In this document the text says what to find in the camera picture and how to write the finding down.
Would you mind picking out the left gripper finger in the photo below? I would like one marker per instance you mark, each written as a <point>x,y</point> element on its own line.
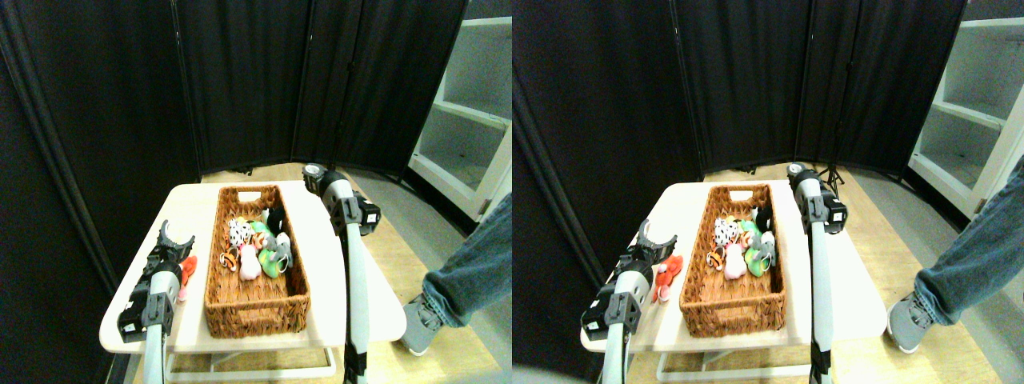
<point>163,234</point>
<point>186,243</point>
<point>667,243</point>
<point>643,234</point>

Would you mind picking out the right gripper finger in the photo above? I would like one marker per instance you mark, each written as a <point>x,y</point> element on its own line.
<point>311,170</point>
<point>794,169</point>

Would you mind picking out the red toy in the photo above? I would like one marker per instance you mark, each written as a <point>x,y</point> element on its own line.
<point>187,272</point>
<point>666,272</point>

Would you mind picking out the orange striped tiger toy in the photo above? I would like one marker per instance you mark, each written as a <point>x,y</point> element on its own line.
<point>230,260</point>
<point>716,258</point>

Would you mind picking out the black and white spotted toy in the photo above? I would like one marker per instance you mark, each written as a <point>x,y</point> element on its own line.
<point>238,233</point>
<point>725,232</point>

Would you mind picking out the white and orange toy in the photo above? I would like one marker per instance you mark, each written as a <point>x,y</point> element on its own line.
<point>262,238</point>
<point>750,238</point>

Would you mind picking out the light green toy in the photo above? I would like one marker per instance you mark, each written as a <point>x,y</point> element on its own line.
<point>758,266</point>
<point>272,268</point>

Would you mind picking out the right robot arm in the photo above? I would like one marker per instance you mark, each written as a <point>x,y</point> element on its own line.
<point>820,304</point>
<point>358,304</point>

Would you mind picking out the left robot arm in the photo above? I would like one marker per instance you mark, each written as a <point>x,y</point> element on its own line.
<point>628,290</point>
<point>162,288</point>

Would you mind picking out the black tripod stand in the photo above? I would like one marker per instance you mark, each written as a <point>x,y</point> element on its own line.
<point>834,174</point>

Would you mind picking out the low white table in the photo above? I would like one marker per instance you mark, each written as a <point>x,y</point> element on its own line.
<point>192,200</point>
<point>680,200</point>

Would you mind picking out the black curtain stand foot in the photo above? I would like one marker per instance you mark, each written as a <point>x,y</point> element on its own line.
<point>242,173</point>
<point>749,171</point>

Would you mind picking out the grey toy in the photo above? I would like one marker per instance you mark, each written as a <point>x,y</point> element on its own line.
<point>768,242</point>
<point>282,242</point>

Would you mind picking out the brown wicker basket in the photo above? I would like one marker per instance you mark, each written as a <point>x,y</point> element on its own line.
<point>256,316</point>
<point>736,316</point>

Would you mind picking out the white shelf unit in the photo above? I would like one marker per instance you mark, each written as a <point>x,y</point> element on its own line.
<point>480,118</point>
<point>972,116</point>

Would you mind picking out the person's legs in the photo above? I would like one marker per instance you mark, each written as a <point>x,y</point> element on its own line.
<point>472,280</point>
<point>968,264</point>

